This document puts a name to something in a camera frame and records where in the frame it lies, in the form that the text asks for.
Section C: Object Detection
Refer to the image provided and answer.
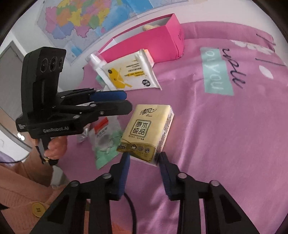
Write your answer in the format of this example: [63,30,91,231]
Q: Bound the medical tape bag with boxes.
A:
[89,116,123,170]

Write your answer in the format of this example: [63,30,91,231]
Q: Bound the yellow pocket tissue pack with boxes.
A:
[117,104,174,165]

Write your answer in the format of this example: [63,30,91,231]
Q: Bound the beige teddy bear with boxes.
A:
[143,24,160,31]

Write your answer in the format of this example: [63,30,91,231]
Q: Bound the person's pink sleeve forearm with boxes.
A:
[1,148,65,233]

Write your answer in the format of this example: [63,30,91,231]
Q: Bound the person's left hand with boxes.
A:
[33,135,68,160]

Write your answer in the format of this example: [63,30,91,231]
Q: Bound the pastel tissue pack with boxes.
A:
[95,49,155,88]

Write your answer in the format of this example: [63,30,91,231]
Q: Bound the white pump bottle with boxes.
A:
[86,51,107,71]

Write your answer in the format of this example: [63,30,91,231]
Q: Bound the yellow wet wipes pack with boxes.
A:
[100,49,163,92]

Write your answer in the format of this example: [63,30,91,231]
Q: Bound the grey wooden door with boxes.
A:
[0,41,24,120]

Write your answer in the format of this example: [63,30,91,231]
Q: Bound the pink cardboard box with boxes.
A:
[98,14,184,63]

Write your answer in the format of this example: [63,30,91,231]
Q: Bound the pink printed bedsheet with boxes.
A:
[127,22,287,233]

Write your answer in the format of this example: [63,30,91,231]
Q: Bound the black cable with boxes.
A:
[122,192,137,234]

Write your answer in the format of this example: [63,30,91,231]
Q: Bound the colourful wall map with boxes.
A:
[37,0,190,65]

